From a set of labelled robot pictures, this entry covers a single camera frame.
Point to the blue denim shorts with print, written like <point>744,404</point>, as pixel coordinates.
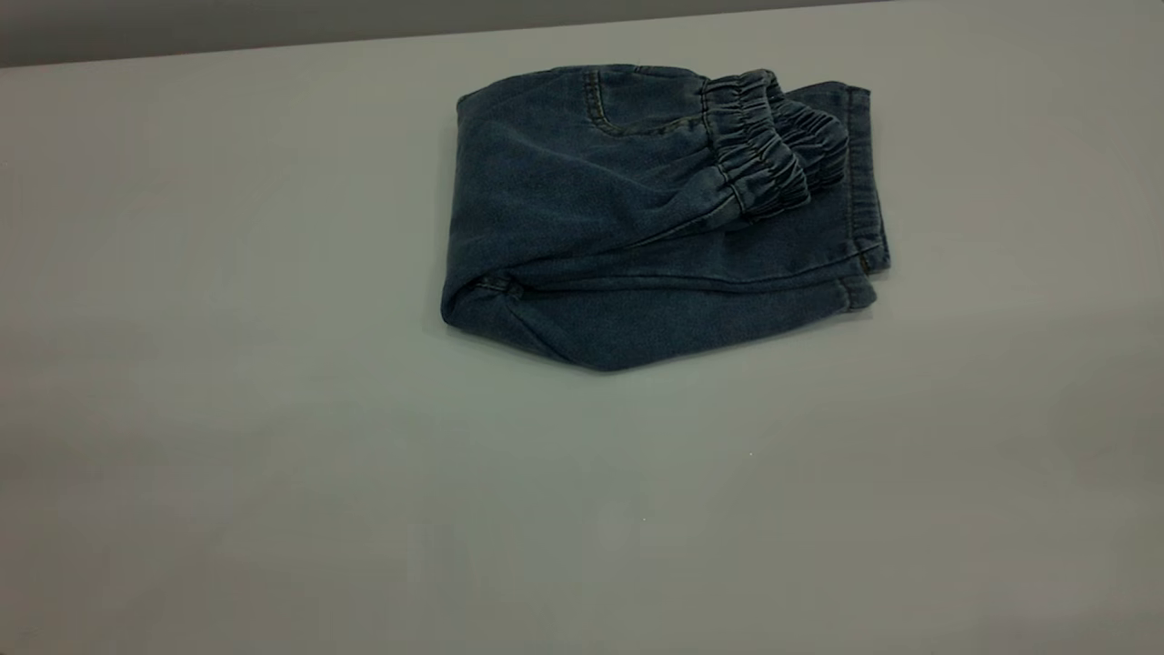
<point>618,227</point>

